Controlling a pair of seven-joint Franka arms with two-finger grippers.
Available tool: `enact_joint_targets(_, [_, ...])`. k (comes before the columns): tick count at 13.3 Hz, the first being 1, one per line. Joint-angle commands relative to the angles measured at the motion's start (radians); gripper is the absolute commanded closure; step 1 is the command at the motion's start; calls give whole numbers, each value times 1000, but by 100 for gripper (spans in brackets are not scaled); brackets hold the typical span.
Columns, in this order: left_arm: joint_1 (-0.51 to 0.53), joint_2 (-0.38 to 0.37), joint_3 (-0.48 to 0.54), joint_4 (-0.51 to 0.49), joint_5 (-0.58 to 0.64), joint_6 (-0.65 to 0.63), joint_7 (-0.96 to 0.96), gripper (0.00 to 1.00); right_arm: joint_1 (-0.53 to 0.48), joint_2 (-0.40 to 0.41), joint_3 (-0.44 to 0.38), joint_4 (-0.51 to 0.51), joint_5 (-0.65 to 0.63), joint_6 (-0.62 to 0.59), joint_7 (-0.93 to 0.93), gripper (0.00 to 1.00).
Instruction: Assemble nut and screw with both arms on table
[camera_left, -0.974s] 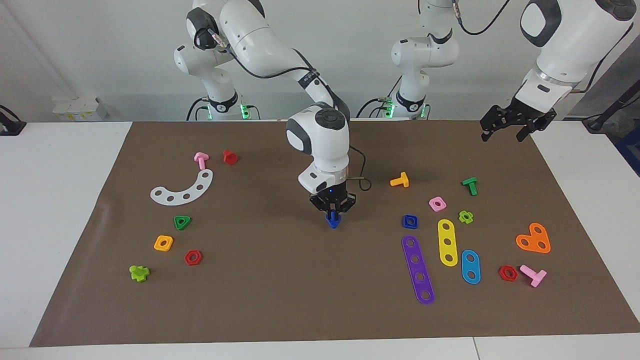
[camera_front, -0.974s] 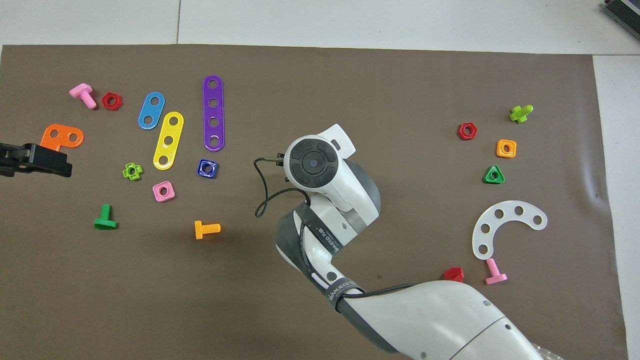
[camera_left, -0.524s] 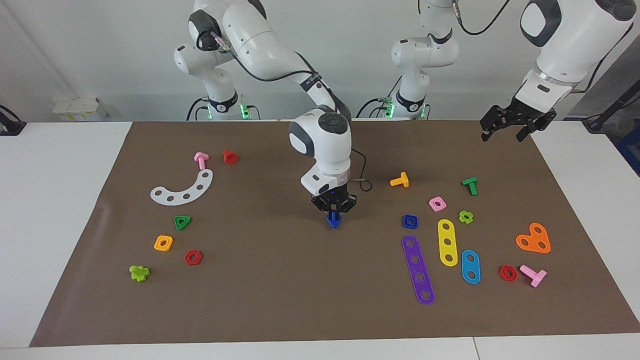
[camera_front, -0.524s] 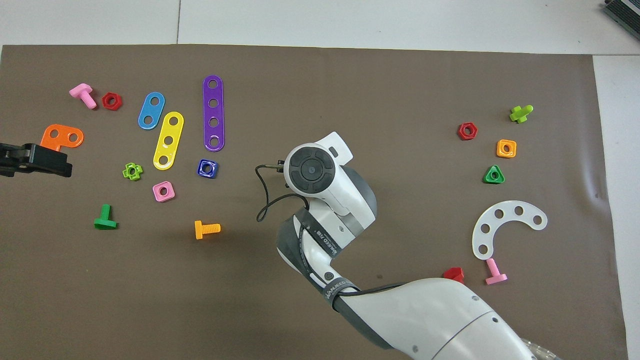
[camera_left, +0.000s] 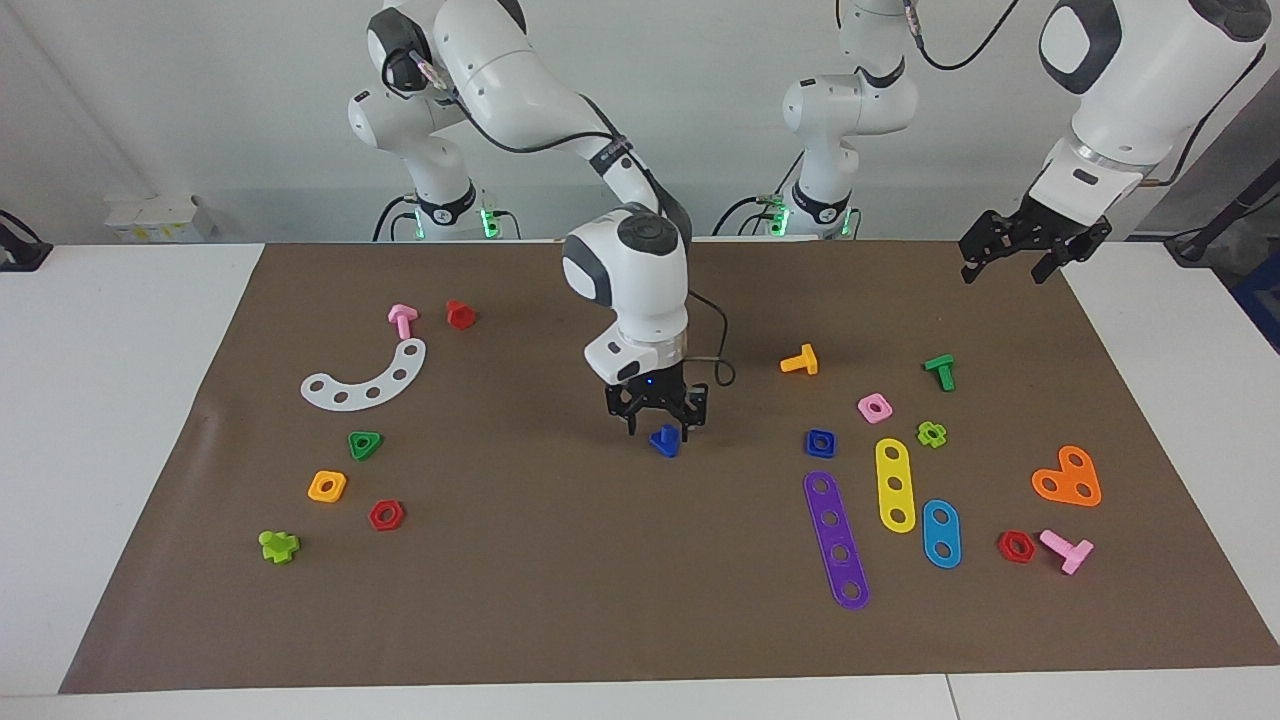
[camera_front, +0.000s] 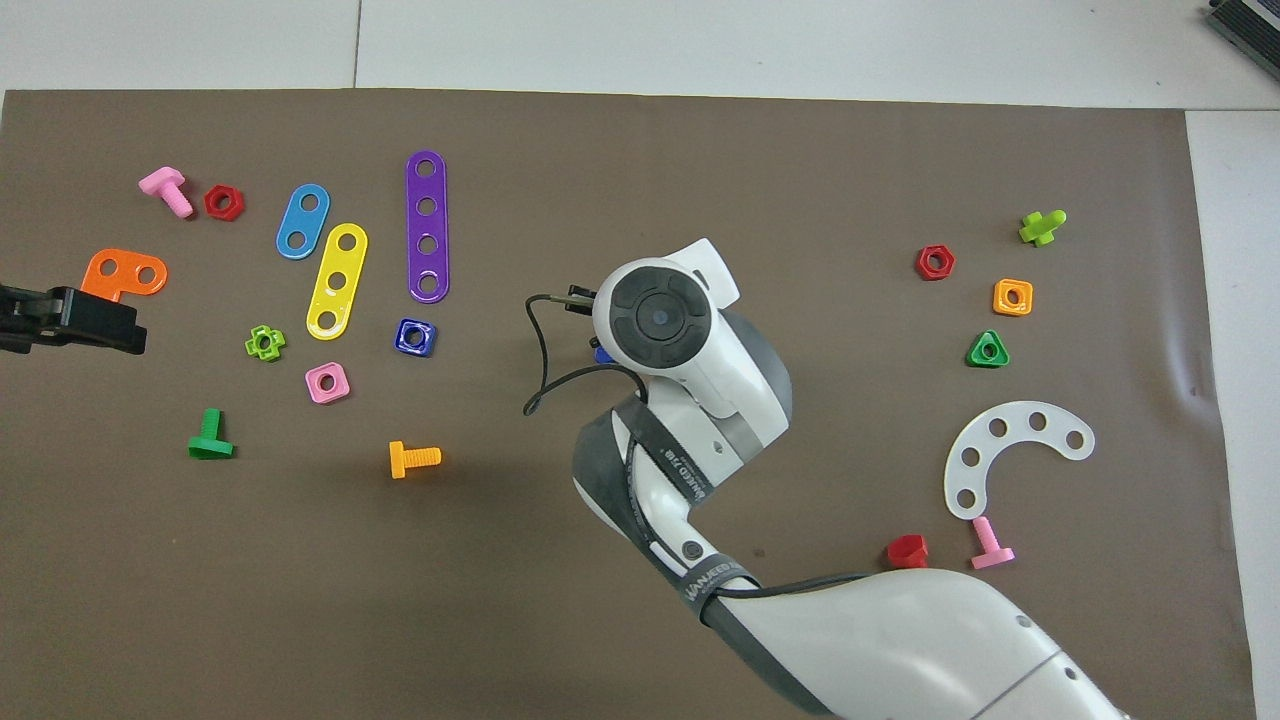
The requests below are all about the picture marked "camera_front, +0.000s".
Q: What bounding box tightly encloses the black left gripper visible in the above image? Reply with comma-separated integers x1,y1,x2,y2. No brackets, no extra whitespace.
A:
0,285,148,356

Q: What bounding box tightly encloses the pink toy screw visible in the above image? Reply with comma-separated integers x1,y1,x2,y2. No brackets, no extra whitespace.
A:
970,515,1016,571
138,166,195,220

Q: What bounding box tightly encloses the green toy screw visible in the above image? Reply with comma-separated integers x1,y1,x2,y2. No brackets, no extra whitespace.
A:
187,407,236,461

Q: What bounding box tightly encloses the pink square nut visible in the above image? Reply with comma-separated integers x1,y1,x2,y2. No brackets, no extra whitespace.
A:
305,362,352,405

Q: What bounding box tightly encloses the orange toy screw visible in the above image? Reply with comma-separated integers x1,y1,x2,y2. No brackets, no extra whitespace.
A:
389,441,442,480

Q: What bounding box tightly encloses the lime green cross screw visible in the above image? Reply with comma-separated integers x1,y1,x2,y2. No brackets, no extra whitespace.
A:
1018,209,1068,248

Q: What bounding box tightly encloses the orange heart-shaped plate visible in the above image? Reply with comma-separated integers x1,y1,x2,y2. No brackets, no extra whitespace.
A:
80,248,169,303

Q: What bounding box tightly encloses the blue two-hole strip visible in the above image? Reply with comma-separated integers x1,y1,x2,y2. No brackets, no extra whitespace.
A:
275,183,332,261

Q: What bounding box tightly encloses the yellow three-hole strip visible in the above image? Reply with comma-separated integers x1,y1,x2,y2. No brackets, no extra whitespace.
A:
305,222,370,341

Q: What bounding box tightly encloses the purple four-hole strip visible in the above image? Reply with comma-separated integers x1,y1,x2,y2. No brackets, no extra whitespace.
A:
405,150,451,304

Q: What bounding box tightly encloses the brown table mat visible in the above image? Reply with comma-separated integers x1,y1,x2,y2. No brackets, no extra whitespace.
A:
0,88,1259,720

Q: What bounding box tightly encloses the white curved strip with holes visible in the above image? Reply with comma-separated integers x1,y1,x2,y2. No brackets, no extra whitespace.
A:
943,401,1096,521

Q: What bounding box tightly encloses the grey black device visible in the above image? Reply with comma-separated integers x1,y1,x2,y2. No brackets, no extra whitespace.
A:
1205,0,1280,56

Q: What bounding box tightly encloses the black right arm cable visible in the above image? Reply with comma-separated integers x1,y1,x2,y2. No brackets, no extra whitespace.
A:
523,285,891,601

